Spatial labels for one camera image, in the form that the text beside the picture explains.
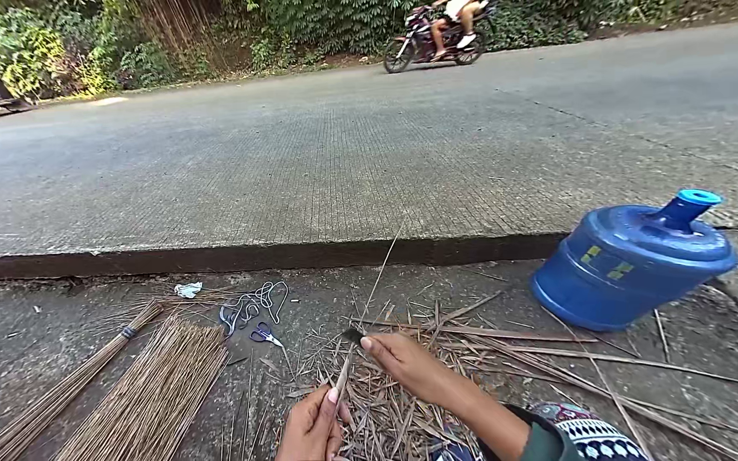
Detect person's right hand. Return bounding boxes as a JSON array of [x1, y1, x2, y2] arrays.
[[360, 332, 466, 409]]

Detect person's left hand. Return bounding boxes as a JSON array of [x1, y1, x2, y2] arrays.
[[275, 384, 352, 461]]

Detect thin pale leaf strip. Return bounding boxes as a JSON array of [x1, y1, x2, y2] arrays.
[[336, 219, 406, 401]]

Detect pile of dry leaf shavings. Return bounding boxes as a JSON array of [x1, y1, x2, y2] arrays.
[[273, 304, 504, 461]]

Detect pile of thin brown sticks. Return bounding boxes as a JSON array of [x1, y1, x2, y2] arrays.
[[50, 314, 231, 461]]

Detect pile of long dry fronds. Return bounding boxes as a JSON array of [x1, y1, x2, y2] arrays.
[[353, 291, 738, 461]]

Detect scattered thin twigs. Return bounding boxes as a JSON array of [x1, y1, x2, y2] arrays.
[[90, 285, 251, 337]]

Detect person's legs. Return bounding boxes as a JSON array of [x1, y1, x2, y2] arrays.
[[430, 402, 650, 461]]

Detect tied bundle of brown sticks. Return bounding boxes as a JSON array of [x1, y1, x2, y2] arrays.
[[0, 301, 164, 461]]

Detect blue plastic water jug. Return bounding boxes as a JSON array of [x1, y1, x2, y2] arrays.
[[530, 188, 738, 333]]

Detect motorcycle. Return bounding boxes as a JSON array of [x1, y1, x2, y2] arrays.
[[383, 3, 496, 74]]

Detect green roadside bushes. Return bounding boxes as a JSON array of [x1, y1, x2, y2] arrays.
[[0, 0, 738, 105]]

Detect purple-handled scissors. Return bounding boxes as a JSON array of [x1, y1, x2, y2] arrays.
[[249, 321, 284, 349]]

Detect white and blue cord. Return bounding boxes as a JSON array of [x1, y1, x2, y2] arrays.
[[218, 281, 290, 338]]

